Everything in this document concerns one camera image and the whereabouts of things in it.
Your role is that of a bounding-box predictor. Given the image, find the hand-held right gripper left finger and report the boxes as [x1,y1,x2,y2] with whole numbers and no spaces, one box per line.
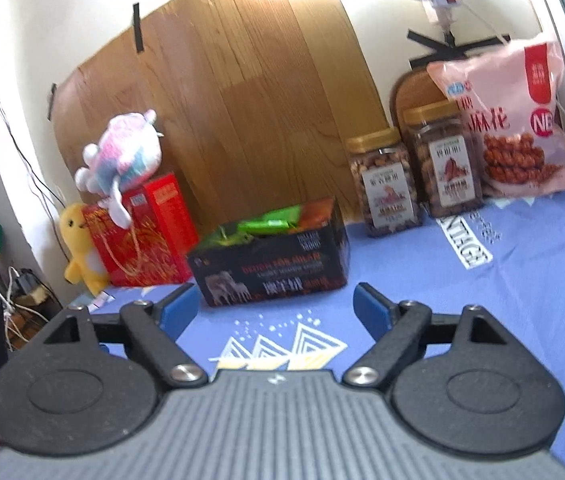
[37,282,208,386]

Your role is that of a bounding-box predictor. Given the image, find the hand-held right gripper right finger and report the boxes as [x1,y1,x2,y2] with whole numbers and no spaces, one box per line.
[342,282,510,388]

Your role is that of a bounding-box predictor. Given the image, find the lime green snack packet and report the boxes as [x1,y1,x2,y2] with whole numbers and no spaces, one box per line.
[197,225,254,249]

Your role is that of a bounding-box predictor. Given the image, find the black tin box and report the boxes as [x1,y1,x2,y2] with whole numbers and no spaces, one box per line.
[186,196,352,308]

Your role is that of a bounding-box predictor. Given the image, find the black power adapter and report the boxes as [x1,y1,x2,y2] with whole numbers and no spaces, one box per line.
[15,269,39,294]

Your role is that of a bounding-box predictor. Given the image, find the red gift box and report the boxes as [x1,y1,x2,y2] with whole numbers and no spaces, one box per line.
[82,172,200,288]

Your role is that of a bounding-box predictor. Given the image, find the blue printed blanket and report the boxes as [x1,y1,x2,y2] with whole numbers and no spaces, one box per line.
[62,150,565,480]

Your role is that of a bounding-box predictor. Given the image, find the yellow duck plush toy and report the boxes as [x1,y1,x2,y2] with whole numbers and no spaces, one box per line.
[60,202,110,296]

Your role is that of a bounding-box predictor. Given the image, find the cashew jar with gold lid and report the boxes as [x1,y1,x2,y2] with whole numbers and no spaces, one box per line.
[346,127,424,238]

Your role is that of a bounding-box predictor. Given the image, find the pecan jar with gold lid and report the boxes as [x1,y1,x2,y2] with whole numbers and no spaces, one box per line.
[402,101,485,218]

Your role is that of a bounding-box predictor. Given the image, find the pink and blue plush toy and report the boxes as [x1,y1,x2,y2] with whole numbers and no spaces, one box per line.
[75,109,164,228]

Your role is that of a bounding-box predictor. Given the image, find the small round wooden board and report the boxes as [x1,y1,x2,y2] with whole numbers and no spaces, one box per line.
[392,70,448,128]

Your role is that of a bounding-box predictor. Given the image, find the pink snack bag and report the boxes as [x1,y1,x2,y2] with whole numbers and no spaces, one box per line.
[426,40,565,198]

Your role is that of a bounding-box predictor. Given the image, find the crossed black tape strips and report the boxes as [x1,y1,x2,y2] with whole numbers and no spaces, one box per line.
[407,30,513,68]

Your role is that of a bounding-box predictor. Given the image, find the black tape strip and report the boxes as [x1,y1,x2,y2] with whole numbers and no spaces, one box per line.
[132,2,144,54]

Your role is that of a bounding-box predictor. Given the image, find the thin black cable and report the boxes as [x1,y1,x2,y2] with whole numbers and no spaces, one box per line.
[0,60,78,261]

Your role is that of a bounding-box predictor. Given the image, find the white cable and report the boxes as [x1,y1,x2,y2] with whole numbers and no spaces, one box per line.
[372,0,513,43]

